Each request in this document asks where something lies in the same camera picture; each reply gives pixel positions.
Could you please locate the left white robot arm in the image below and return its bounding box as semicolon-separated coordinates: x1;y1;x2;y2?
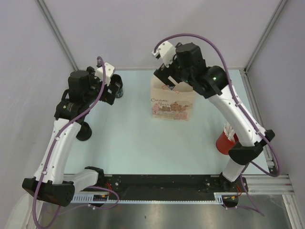
22;63;122;207

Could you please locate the white slotted cable duct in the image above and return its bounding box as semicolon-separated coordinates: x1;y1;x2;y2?
72;192;226;205

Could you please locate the tall black tumbler cup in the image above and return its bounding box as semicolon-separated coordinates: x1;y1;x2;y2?
112;74;123;98

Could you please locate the short black cup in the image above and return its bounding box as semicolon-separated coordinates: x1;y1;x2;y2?
76;122;92;141

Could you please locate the purple cable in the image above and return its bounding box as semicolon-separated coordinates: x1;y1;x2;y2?
32;56;120;229
153;33;282;217

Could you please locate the paper takeout bag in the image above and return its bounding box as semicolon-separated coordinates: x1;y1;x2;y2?
151;76;196;121

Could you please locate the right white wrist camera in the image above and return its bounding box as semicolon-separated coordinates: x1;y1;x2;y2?
152;41;176;68

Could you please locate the red straw holder cup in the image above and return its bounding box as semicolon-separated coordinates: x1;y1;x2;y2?
216;131;238;155

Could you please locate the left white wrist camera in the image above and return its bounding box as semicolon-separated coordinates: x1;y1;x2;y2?
94;62;116;85

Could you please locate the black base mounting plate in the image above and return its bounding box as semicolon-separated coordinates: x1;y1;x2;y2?
104;175;246;201

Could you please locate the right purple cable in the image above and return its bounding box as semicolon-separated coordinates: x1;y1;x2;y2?
153;33;282;217

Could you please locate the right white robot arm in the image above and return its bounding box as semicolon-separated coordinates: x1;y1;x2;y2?
152;41;275;191

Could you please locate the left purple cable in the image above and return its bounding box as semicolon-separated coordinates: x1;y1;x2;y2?
32;56;120;229

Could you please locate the aluminium frame rail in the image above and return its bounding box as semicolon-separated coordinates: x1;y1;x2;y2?
243;175;294;195

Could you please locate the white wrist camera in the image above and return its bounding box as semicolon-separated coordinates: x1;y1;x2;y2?
94;62;116;85
152;41;176;68

